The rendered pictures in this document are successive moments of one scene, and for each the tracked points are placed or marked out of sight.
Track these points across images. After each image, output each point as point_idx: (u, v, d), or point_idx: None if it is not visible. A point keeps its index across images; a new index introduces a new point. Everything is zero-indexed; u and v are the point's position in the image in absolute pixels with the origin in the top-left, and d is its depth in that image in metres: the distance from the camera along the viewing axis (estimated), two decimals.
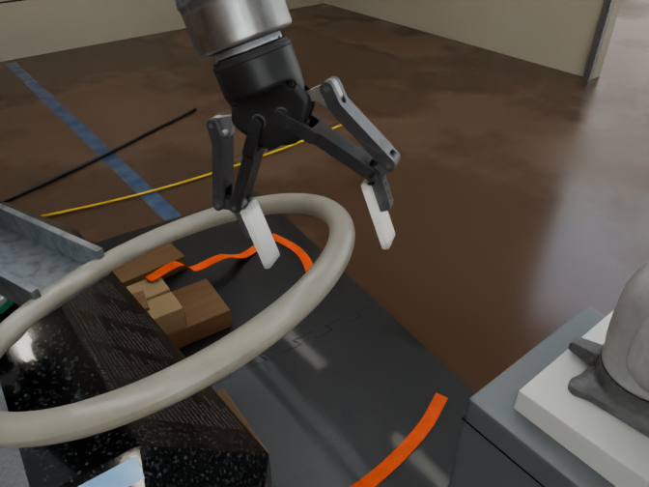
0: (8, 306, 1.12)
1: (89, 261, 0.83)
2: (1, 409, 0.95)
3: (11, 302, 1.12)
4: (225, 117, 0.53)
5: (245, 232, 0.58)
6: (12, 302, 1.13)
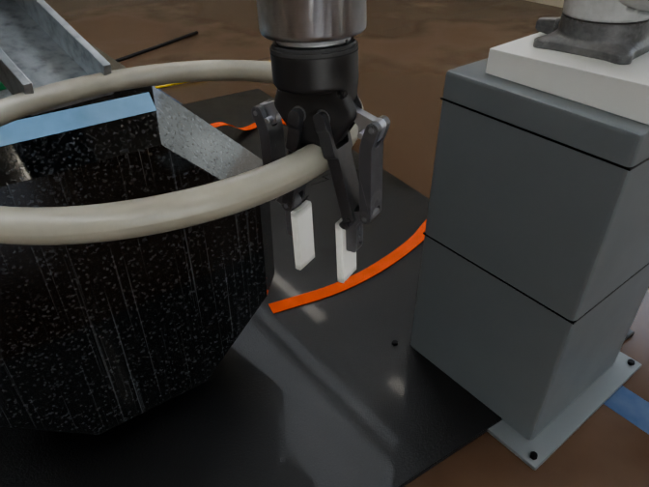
0: None
1: (94, 73, 0.78)
2: None
3: None
4: (269, 102, 0.51)
5: (289, 229, 0.57)
6: None
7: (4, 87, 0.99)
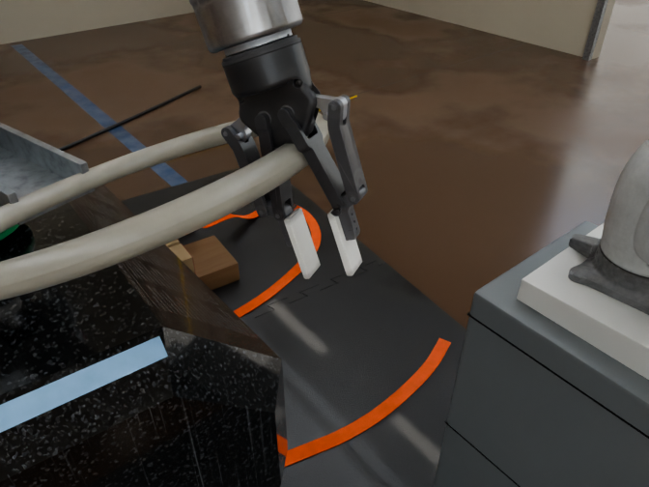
0: None
1: (72, 175, 0.82)
2: (30, 299, 1.00)
3: None
4: (236, 121, 0.53)
5: (288, 241, 0.57)
6: None
7: (3, 237, 1.11)
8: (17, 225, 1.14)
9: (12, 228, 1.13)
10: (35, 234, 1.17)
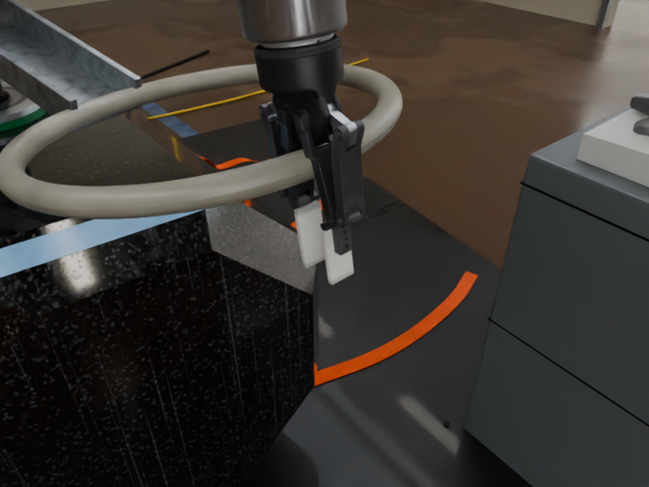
0: None
1: (126, 88, 0.84)
2: (55, 157, 0.94)
3: None
4: (272, 101, 0.53)
5: (298, 226, 0.58)
6: None
7: None
8: None
9: None
10: None
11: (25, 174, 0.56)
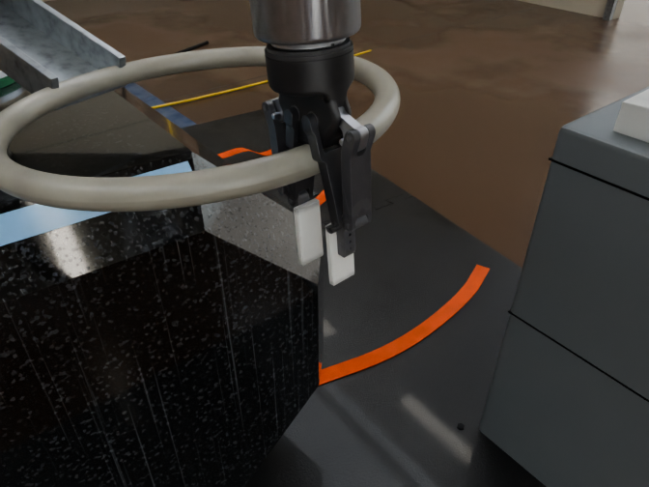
0: None
1: (108, 67, 0.80)
2: (31, 129, 0.84)
3: None
4: (277, 100, 0.52)
5: (296, 224, 0.58)
6: None
7: None
8: None
9: None
10: None
11: (10, 159, 0.53)
